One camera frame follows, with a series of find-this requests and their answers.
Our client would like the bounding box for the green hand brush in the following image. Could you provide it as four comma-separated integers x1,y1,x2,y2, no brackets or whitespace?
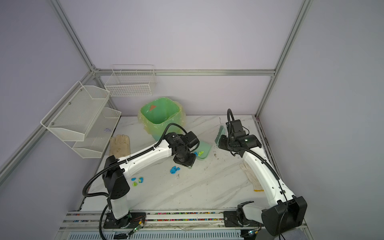
215,125,226,146

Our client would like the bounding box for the green plastic dustpan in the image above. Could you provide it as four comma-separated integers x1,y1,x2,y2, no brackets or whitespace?
192,141,212,161

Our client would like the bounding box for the robot right arm white black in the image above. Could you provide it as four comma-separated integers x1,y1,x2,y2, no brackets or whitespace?
218,109,308,240

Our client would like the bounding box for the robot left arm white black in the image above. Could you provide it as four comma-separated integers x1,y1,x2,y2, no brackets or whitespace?
82,123,200,229

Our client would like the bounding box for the paper scraps cluster centre top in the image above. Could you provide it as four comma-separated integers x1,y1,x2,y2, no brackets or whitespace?
194,151,205,159

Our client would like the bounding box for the paper scraps cluster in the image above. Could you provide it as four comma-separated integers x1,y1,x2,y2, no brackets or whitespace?
131,177,144,187
194,151,205,159

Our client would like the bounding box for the paper scraps cluster far left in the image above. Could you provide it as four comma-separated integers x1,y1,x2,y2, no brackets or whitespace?
131,177,144,187

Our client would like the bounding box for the blue paper scrap centre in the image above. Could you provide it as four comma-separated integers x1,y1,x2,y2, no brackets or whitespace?
170,166,180,174

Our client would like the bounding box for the white knit glove right side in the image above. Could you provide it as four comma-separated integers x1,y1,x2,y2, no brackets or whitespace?
239,161,264,192

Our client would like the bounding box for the green trash bin with bag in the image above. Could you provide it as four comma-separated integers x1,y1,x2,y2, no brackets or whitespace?
138,97,186,141

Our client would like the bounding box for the beige glove left side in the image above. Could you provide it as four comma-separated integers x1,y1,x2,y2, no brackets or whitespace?
109,135,131,159

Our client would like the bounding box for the white mesh two-tier shelf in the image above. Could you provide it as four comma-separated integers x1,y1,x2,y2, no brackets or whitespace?
41,82,121,159

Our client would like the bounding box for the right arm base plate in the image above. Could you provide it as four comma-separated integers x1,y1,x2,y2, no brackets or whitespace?
223,211,264,228

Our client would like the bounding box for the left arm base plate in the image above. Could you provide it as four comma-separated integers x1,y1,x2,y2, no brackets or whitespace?
103,212,147,229

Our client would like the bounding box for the white wire basket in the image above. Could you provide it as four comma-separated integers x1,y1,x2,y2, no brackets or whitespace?
105,65,157,97

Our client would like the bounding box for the aluminium front rail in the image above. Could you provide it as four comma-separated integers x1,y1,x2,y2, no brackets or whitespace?
59,209,257,232

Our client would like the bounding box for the white slotted cable duct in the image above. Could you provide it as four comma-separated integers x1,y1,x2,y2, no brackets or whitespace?
66,230,244,240

